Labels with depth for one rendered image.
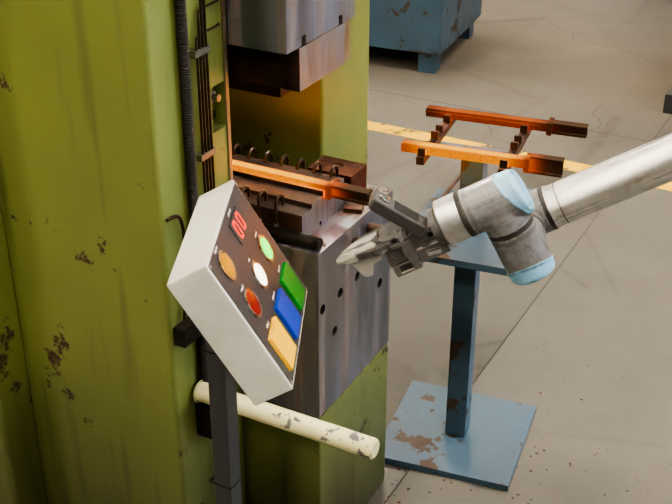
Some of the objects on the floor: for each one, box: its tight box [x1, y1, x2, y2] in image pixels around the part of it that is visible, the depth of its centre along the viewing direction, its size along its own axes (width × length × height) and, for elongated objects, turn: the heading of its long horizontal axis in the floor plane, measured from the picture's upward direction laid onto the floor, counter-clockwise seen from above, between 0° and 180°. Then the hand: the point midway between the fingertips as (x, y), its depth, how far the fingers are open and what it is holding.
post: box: [205, 339, 242, 504], centre depth 231 cm, size 4×4×108 cm
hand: (341, 256), depth 215 cm, fingers closed
